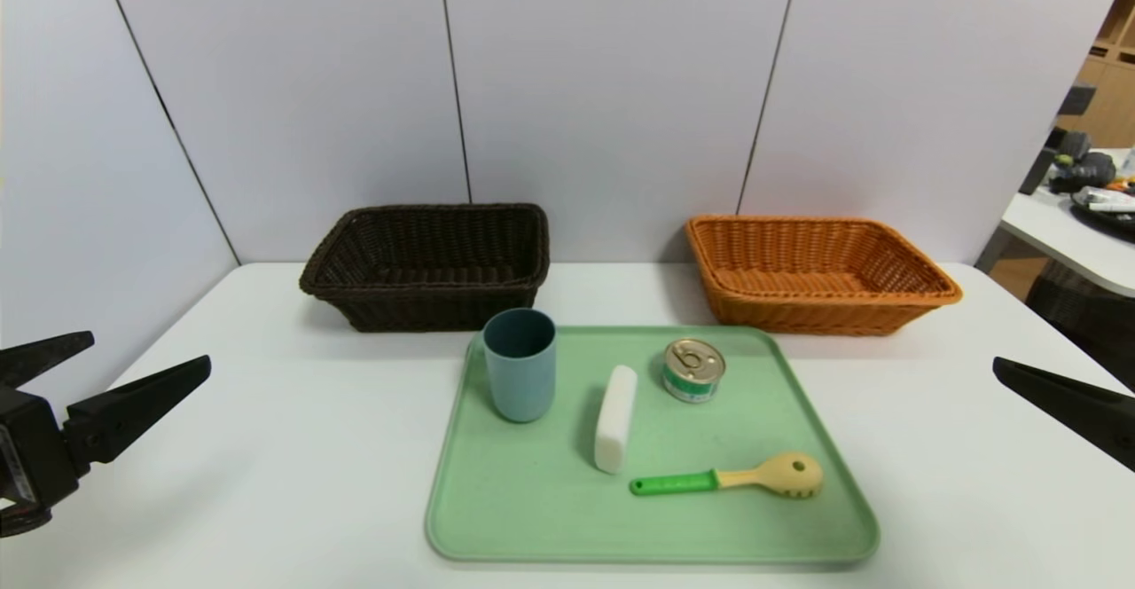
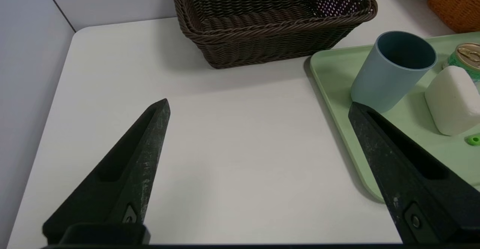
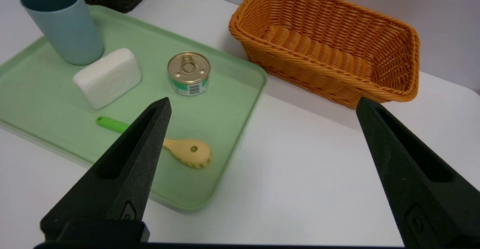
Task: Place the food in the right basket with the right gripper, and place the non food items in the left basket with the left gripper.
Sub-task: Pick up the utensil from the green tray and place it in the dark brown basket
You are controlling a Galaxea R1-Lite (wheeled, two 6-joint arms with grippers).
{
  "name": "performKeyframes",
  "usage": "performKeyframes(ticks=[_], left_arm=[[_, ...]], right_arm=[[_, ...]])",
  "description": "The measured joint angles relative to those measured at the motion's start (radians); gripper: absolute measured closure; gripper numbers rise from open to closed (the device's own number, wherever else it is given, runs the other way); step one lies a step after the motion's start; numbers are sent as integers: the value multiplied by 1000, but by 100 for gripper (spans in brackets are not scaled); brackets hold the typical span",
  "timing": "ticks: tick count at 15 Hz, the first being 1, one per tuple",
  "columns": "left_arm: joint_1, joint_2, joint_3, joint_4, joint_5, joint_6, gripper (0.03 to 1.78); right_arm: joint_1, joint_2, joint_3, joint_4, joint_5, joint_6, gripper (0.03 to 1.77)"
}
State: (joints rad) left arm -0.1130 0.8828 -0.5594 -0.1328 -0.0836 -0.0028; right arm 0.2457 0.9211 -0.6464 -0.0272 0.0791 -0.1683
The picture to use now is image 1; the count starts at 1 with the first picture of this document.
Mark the gold lid food can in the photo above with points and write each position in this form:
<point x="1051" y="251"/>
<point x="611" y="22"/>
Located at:
<point x="693" y="367"/>

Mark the dark brown wicker basket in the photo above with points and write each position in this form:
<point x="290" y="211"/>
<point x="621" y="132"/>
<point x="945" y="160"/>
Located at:
<point x="426" y="305"/>

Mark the light green plastic tray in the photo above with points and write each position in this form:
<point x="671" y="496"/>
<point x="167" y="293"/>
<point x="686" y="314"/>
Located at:
<point x="709" y="518"/>

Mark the dark grey clutter pile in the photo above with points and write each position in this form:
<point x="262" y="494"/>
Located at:
<point x="1086" y="168"/>

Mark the dark woven bin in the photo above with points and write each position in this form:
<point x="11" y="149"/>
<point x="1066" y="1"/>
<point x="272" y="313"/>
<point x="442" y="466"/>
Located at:
<point x="1077" y="318"/>

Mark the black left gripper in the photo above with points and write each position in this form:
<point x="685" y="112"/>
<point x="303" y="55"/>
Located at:
<point x="27" y="460"/>

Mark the orange wicker basket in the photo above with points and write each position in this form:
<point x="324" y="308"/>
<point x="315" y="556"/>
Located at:
<point x="798" y="310"/>

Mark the black tray with tools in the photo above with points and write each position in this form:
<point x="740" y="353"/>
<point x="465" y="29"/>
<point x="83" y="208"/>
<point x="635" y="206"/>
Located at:
<point x="1108" y="212"/>

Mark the white side table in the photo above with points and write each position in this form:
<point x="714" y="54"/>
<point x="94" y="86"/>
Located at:
<point x="1046" y="225"/>

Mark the black upright stand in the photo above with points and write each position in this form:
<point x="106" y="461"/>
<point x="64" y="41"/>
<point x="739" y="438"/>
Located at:
<point x="1039" y="163"/>

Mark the blue plastic cup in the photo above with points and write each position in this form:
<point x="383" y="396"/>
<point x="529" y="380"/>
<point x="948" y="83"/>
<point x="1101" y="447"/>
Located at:
<point x="521" y="385"/>

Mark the wooden shelf unit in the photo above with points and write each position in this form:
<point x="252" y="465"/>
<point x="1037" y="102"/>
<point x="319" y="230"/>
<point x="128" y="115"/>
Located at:
<point x="1113" y="101"/>

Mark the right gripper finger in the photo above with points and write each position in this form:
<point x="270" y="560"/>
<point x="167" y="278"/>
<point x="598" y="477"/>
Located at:
<point x="1082" y="412"/>

